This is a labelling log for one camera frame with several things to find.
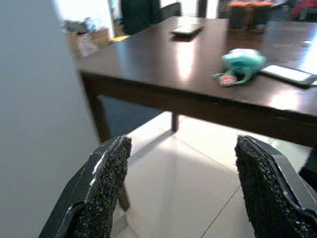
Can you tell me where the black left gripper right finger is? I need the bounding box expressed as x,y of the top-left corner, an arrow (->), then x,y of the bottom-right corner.
234,134 -> 317,238

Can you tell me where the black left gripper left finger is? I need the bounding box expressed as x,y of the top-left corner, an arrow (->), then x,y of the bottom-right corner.
38,135 -> 132,238

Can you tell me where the white tablet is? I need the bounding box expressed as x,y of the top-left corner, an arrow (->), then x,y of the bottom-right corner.
260,64 -> 317,88

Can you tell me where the dark brown wooden table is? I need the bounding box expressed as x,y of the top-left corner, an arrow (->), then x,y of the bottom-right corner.
78,15 -> 317,150

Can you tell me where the brown cardboard box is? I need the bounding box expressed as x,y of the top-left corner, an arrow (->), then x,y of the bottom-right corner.
66,28 -> 111,59

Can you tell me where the grey crumpled bag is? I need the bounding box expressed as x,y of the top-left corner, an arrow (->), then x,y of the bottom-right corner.
63,17 -> 97,34

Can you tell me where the dark chair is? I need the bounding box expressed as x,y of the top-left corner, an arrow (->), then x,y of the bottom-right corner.
120,0 -> 183,36

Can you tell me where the dark container with orange lid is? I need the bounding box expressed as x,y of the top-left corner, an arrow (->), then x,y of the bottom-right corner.
227,0 -> 273,31

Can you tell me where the black smartphone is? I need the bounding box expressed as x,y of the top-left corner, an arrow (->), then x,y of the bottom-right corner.
171,23 -> 204,38

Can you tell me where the red cloth item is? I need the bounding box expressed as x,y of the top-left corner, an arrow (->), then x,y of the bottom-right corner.
291,0 -> 317,20

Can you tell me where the teal plush keychain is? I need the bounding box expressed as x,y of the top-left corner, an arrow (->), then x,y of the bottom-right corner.
213,48 -> 267,88

